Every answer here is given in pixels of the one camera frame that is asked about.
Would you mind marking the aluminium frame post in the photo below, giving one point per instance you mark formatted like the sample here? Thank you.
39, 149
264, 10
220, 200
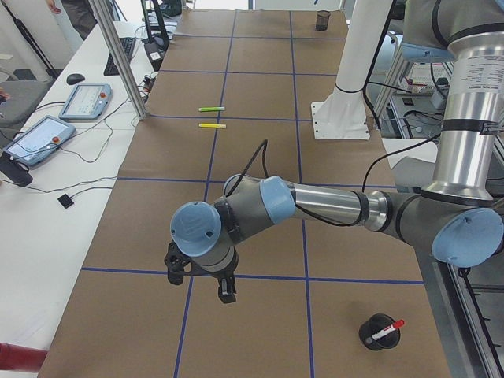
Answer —
109, 32

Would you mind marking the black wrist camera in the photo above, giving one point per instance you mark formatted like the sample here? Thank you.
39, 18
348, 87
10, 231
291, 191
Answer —
177, 263

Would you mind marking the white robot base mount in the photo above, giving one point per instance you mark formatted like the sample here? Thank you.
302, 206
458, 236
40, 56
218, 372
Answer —
342, 115

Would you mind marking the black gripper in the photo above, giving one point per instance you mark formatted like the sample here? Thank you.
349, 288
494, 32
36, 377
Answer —
223, 274

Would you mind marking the black computer mouse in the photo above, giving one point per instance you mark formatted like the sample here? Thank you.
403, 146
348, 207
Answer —
74, 78

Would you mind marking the teach pendant near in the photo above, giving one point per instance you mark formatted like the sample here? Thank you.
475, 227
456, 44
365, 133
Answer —
39, 141

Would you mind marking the white plastic chair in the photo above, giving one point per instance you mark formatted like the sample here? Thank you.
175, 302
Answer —
415, 165

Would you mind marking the teach pendant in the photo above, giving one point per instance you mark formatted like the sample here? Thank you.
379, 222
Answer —
86, 102
39, 141

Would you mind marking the red marker pen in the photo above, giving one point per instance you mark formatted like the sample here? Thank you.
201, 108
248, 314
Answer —
395, 326

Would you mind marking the small black square device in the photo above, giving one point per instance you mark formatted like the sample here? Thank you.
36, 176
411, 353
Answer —
65, 200

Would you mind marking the black mesh pen cup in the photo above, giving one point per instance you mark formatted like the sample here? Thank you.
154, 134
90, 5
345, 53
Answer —
322, 20

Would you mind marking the green highlighter pen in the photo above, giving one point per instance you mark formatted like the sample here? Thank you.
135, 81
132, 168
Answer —
211, 109

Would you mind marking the black round cup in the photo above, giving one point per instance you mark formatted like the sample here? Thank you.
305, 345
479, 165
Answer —
374, 324

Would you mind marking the teach pendant far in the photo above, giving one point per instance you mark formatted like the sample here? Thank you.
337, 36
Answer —
86, 102

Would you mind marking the yellow highlighter pen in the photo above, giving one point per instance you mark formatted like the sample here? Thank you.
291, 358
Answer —
212, 126

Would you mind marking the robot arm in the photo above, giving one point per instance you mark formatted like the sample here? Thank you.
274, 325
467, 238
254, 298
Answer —
452, 217

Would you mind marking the red cylinder object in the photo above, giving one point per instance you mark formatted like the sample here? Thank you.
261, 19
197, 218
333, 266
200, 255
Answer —
21, 359

